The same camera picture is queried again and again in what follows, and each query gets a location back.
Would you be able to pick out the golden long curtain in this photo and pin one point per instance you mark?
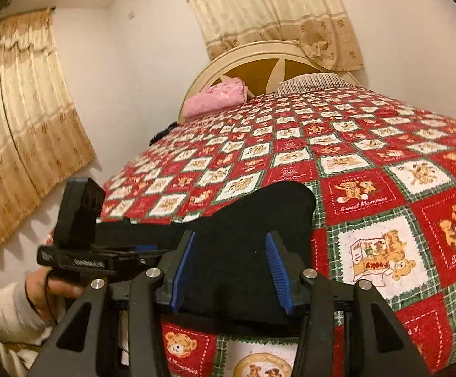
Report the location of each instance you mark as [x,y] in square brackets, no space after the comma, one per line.
[23,125]

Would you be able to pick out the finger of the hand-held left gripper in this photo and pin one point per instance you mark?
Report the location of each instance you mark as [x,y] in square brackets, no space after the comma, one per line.
[145,248]
[114,233]

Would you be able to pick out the cream window curtain with valance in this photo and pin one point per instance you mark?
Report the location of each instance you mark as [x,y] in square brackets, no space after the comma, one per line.
[267,8]

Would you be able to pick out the person's left hand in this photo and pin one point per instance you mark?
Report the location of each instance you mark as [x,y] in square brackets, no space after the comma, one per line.
[41,290]

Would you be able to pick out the bed with teddy-bear quilt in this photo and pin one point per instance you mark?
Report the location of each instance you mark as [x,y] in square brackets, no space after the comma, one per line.
[349,157]

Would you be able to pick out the person's left forearm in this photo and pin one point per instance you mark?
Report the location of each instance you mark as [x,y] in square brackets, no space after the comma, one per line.
[4,312]

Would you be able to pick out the pink folded blanket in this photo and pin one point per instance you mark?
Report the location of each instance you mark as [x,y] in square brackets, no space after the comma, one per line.
[212,96]

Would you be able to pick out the black pants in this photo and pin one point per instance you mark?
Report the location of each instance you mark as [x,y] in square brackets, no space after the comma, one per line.
[231,243]

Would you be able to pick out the black item on bed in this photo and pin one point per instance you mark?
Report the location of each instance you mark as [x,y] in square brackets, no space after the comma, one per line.
[163,133]

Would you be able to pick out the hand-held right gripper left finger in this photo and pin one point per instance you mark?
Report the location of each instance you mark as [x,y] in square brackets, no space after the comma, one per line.
[180,273]

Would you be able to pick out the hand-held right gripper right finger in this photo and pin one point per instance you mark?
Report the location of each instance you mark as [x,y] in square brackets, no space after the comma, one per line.
[277,273]

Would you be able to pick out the cream wooden headboard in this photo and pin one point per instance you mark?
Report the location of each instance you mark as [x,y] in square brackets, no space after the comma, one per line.
[259,68]

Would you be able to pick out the striped pillow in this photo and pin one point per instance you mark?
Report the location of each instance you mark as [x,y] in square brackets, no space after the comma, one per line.
[314,81]

